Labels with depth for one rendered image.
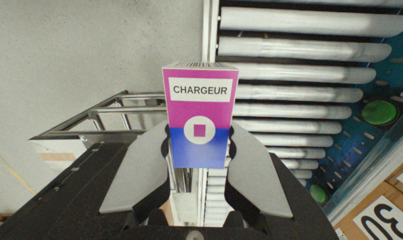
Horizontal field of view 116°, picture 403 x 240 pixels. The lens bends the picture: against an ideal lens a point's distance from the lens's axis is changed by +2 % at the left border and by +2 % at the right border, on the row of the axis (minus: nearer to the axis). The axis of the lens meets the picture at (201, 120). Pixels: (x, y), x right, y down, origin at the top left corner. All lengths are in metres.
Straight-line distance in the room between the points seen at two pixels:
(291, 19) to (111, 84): 1.34
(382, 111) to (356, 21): 0.26
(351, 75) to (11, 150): 3.10
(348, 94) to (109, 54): 1.44
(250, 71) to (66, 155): 0.81
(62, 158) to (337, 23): 1.08
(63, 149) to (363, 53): 1.11
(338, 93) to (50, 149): 1.12
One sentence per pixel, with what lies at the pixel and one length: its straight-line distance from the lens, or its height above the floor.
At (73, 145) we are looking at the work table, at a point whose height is 0.75.
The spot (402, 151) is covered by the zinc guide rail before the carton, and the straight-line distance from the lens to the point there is 0.65.
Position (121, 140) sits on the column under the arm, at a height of 0.76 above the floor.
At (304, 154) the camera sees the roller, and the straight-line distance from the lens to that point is 0.71.
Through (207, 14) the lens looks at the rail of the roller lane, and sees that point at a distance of 0.42.
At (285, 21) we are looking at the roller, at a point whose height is 0.75.
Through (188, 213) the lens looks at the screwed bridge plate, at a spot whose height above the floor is 0.75.
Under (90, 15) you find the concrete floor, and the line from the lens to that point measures 1.44.
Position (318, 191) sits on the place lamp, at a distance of 0.81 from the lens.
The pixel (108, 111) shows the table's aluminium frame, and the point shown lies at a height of 0.43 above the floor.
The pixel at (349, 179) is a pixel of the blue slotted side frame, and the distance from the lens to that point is 0.72.
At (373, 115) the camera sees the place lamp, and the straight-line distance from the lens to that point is 0.64.
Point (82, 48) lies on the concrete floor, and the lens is 1.51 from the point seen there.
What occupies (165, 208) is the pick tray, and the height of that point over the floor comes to 0.80.
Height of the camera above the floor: 1.16
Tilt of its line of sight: 62 degrees down
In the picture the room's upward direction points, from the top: 178 degrees counter-clockwise
